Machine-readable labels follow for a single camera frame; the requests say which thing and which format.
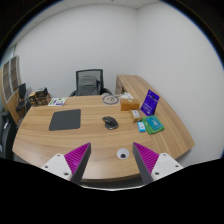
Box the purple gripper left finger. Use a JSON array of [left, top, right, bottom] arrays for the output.
[[41, 142, 92, 185]]

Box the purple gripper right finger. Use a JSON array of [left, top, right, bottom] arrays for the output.
[[132, 141, 184, 185]]

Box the dark grey mouse pad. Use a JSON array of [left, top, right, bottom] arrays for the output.
[[49, 109, 81, 131]]

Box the dark grey computer mouse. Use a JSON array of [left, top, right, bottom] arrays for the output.
[[102, 116, 119, 130]]

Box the small blue box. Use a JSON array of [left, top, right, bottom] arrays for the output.
[[137, 122, 146, 132]]

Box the green teal booklet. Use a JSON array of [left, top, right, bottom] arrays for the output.
[[142, 115, 164, 134]]

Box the wooden side desk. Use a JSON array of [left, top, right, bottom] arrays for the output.
[[115, 75, 195, 158]]

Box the small tan box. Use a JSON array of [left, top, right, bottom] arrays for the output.
[[130, 110, 142, 122]]

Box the brown cardboard box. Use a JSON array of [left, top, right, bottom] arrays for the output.
[[120, 99, 140, 111]]

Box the white green purple leaflet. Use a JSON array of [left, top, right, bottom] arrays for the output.
[[48, 97, 68, 106]]

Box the white paper item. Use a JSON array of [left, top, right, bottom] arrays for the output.
[[120, 92, 133, 99]]

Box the round grey coaster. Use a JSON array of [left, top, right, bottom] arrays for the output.
[[102, 95, 119, 105]]

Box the black chair at far left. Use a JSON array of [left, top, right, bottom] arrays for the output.
[[0, 111, 17, 160]]

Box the black mesh office chair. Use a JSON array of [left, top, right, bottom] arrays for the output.
[[70, 69, 112, 97]]

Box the wooden bookshelf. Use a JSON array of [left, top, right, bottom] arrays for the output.
[[0, 56, 22, 123]]

